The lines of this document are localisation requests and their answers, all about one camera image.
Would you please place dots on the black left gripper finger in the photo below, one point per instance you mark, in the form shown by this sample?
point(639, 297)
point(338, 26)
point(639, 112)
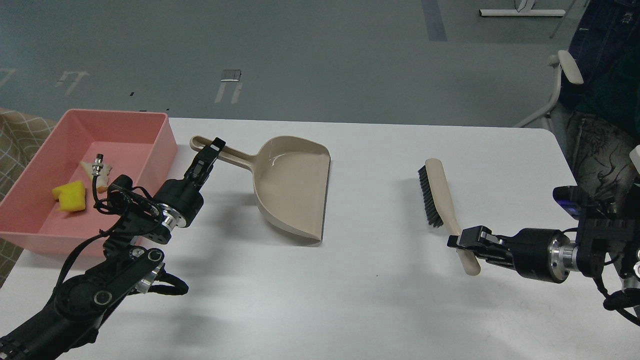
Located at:
point(203, 162)

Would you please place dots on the white office chair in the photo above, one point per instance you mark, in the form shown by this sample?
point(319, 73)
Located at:
point(564, 66)

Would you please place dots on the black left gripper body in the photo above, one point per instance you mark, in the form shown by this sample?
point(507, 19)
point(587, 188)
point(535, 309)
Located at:
point(180, 200)

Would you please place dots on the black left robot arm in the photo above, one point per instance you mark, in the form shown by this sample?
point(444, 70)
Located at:
point(106, 268)

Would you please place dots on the beige plastic dustpan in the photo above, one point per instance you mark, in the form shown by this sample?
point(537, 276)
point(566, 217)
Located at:
point(290, 183)

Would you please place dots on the white bread slice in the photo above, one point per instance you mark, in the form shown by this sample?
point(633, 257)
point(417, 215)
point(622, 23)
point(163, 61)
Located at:
point(103, 175)

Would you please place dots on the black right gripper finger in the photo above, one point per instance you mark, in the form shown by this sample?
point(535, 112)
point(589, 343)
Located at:
point(493, 255)
point(481, 238)

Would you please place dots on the beige checked cloth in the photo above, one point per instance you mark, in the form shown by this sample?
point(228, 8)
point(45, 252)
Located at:
point(21, 136)

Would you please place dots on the pink plastic bin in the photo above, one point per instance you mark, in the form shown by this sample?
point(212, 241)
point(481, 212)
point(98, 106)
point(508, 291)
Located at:
point(140, 145)

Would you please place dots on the person in dark clothes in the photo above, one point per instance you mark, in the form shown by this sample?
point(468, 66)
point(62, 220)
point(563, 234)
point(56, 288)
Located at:
point(604, 124)

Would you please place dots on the beige hand brush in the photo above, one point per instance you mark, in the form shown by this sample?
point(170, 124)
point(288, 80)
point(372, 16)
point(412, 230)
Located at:
point(437, 199)

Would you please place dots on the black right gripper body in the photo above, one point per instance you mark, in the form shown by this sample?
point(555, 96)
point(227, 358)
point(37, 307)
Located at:
point(543, 254)

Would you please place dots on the white table base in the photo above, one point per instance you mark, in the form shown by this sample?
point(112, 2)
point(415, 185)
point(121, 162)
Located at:
point(524, 9)

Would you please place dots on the yellow sponge piece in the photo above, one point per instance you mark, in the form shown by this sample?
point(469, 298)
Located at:
point(71, 197)

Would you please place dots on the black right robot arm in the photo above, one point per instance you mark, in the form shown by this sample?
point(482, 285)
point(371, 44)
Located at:
point(603, 246)

